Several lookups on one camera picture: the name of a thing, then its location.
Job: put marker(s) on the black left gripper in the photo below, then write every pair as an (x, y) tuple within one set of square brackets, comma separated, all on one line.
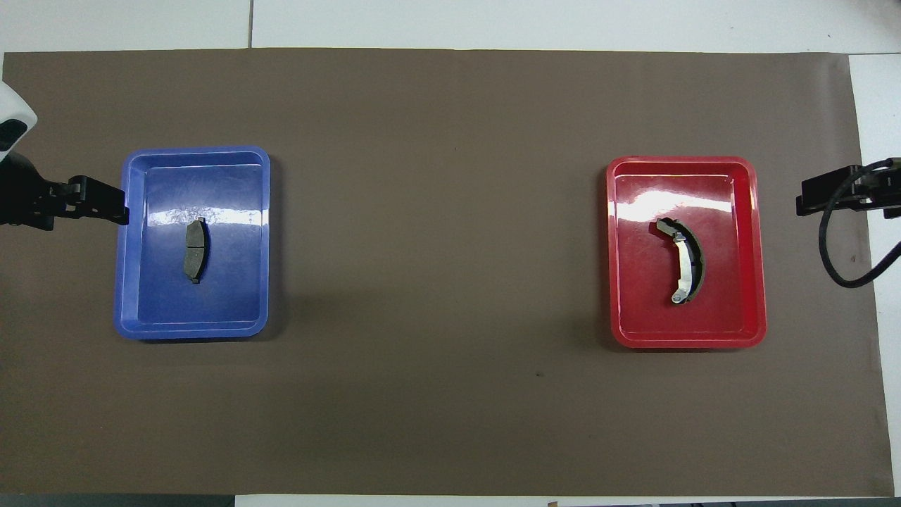
[(21, 193)]

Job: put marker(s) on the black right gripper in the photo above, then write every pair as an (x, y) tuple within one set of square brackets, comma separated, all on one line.
[(876, 184)]

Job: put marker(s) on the dark grey brake pad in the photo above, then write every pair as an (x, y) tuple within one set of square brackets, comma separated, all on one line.
[(195, 250)]

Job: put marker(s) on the curved metal brake shoe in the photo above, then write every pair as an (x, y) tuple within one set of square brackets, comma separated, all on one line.
[(684, 271)]

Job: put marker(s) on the blue plastic tray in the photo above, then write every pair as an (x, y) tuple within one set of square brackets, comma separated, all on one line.
[(225, 296)]

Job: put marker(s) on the red plastic tray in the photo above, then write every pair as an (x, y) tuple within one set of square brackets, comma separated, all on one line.
[(640, 296)]

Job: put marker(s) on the brown table mat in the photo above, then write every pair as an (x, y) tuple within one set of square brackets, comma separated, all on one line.
[(450, 211)]

